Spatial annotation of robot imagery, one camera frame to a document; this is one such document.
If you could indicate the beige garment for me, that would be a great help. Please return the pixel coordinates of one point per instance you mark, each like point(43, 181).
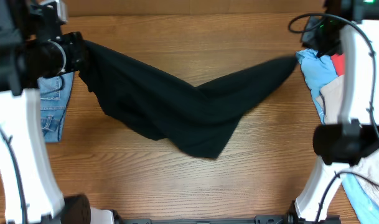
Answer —
point(330, 99)

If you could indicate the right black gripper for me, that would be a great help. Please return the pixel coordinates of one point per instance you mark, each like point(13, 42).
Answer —
point(308, 42)

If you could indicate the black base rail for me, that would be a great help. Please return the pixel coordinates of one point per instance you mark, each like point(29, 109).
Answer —
point(259, 219)

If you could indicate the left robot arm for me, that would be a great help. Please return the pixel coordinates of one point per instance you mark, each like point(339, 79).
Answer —
point(32, 46)

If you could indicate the red garment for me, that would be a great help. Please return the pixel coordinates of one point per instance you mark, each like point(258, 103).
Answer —
point(338, 61)

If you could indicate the black t-shirt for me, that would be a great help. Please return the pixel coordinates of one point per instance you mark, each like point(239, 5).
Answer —
point(199, 120)

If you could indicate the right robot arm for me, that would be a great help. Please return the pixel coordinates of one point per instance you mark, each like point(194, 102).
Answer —
point(349, 27)

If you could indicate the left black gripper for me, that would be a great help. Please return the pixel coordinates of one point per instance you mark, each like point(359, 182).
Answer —
point(78, 51)

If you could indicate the light blue garment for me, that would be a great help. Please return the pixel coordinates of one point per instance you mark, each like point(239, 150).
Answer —
point(319, 72)

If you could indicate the folded blue denim jeans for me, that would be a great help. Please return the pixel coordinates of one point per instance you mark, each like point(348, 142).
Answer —
point(54, 97)

